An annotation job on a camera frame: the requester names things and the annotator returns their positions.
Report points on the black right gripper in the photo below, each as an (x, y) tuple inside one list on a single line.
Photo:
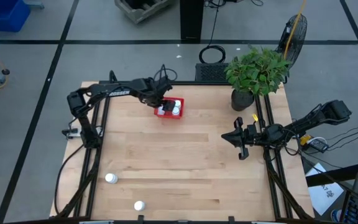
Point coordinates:
[(253, 135)]

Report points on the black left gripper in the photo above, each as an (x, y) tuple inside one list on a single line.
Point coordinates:
[(155, 91)]

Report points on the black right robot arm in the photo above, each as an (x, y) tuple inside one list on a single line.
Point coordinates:
[(309, 119)]

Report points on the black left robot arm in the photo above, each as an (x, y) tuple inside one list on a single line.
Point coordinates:
[(120, 91)]

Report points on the red plastic slotted basket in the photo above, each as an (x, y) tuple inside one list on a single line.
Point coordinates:
[(168, 116)]

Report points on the black plant pot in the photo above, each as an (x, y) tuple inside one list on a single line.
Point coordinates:
[(241, 101)]

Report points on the black perforated box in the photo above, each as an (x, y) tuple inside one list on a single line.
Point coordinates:
[(210, 73)]

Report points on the green leafy plant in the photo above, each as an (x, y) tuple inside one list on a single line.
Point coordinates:
[(256, 73)]

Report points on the yellow plug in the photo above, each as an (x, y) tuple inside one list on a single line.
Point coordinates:
[(304, 140)]

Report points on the black power adapter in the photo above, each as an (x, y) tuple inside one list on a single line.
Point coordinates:
[(318, 145)]

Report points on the black upright column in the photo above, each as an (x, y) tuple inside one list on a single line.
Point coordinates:
[(191, 18)]

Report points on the grey wooden pallet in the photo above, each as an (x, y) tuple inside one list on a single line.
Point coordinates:
[(138, 12)]

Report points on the white paper sheet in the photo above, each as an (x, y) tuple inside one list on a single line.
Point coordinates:
[(325, 196)]

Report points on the black desk beam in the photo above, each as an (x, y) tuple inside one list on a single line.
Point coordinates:
[(337, 175)]

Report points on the black floor fan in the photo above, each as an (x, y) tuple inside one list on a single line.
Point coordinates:
[(300, 46)]

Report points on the blue white round object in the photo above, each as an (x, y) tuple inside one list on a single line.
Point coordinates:
[(336, 215)]

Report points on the blue plastic bin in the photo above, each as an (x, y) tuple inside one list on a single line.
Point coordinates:
[(5, 15)]

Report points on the black metal table frame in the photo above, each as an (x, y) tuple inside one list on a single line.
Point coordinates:
[(197, 83)]

